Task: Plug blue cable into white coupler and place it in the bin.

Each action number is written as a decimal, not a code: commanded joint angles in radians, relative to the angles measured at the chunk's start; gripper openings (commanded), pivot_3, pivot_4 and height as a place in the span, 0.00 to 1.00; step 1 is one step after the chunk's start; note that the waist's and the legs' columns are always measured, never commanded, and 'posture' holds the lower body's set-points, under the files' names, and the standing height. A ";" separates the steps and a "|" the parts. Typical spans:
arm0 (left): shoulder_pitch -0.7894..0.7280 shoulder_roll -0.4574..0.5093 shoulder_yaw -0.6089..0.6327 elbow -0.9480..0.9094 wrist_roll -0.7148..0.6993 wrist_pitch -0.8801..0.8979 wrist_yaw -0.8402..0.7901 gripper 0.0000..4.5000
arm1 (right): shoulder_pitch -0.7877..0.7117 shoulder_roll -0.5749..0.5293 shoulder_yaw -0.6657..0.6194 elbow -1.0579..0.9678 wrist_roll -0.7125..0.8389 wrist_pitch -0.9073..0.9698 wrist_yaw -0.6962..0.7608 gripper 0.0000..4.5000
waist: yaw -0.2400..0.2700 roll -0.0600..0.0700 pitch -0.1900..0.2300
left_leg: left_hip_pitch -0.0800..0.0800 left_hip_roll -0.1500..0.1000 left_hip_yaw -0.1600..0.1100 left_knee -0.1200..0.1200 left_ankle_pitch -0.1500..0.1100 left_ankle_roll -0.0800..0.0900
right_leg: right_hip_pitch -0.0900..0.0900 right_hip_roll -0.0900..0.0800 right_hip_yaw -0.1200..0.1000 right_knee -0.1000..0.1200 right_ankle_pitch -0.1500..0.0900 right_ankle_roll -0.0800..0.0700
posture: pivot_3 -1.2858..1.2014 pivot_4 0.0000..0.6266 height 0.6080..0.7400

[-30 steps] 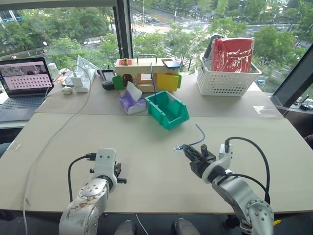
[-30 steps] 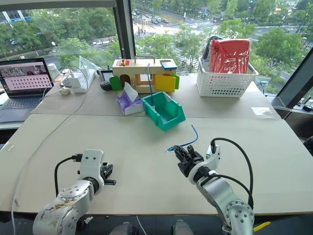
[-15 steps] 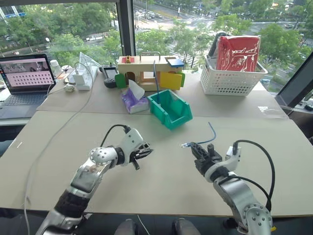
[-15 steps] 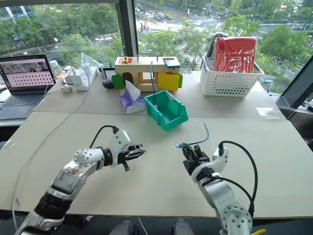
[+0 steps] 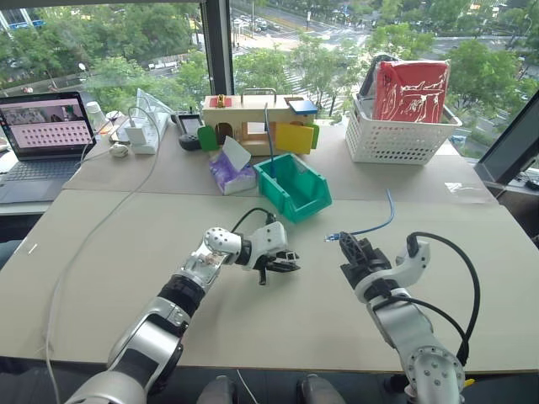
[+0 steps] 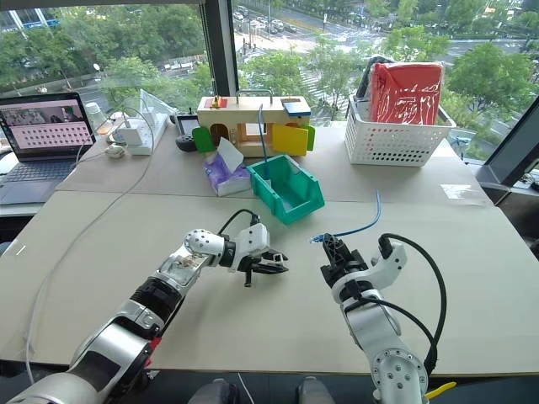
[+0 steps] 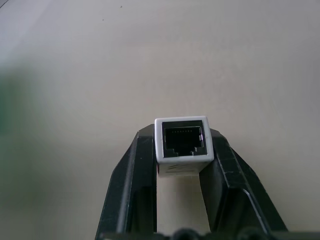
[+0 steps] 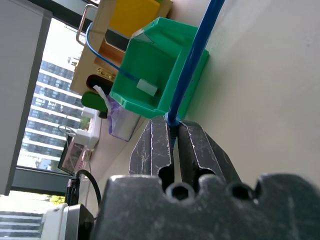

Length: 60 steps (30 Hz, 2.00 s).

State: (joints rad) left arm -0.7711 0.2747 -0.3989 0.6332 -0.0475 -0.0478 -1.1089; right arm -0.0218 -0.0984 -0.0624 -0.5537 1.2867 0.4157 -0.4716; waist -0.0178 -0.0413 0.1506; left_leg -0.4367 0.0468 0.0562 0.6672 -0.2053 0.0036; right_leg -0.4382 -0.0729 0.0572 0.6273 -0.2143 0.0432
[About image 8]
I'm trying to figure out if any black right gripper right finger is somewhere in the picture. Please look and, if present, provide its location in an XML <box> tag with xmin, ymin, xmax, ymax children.
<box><xmin>177</xmin><ymin>121</ymin><xmax>242</xmax><ymax>189</ymax></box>

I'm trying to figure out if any pink framed box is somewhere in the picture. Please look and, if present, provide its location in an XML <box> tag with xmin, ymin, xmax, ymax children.
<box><xmin>57</xmin><ymin>141</ymin><xmax>88</xmax><ymax>176</ymax></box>

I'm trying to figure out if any green plastic bin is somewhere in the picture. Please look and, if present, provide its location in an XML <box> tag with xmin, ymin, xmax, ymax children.
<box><xmin>109</xmin><ymin>16</ymin><xmax>210</xmax><ymax>120</ymax></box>

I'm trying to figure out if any green round object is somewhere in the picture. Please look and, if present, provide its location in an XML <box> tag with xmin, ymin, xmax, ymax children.
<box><xmin>80</xmin><ymin>91</ymin><xmax>109</xmax><ymax>114</ymax></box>

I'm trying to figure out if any yellow plastic bin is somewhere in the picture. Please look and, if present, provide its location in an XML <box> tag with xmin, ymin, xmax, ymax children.
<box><xmin>109</xmin><ymin>0</ymin><xmax>161</xmax><ymax>39</ymax></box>

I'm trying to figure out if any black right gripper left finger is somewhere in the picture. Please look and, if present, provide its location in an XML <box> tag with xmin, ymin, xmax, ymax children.
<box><xmin>128</xmin><ymin>116</ymin><xmax>175</xmax><ymax>190</ymax></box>

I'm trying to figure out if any white and grey device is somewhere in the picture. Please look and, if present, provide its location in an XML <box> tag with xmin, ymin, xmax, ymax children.
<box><xmin>40</xmin><ymin>203</ymin><xmax>96</xmax><ymax>240</ymax></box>

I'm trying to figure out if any black cable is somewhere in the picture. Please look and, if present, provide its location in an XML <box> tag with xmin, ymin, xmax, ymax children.
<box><xmin>65</xmin><ymin>169</ymin><xmax>103</xmax><ymax>216</ymax></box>

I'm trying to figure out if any light wooden box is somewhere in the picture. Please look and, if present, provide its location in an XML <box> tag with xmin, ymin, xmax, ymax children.
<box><xmin>69</xmin><ymin>0</ymin><xmax>174</xmax><ymax>96</ymax></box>

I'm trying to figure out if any metal handle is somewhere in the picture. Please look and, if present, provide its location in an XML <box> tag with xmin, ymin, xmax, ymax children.
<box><xmin>75</xmin><ymin>4</ymin><xmax>99</xmax><ymax>47</ymax></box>

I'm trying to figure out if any white coupler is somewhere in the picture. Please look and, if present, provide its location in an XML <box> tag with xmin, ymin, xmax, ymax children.
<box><xmin>136</xmin><ymin>79</ymin><xmax>159</xmax><ymax>97</ymax></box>

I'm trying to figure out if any blue cable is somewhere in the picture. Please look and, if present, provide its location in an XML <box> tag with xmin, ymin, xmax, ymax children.
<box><xmin>85</xmin><ymin>0</ymin><xmax>227</xmax><ymax>151</ymax></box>

